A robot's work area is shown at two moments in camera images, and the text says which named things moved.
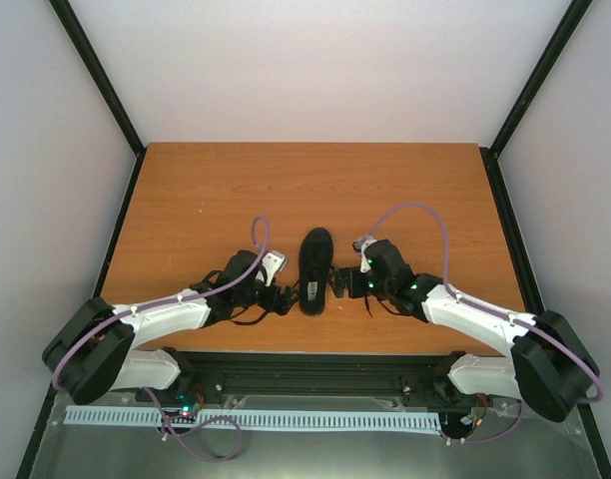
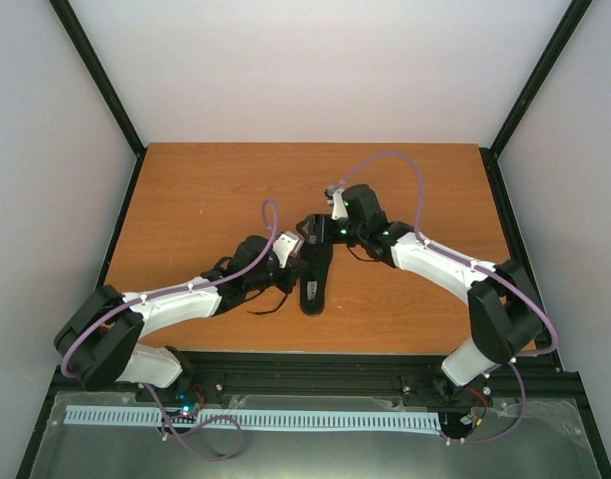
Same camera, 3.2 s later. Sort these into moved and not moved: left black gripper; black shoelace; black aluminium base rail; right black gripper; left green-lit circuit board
Moved: black shoelace; left black gripper; right black gripper
Not moved: left green-lit circuit board; black aluminium base rail
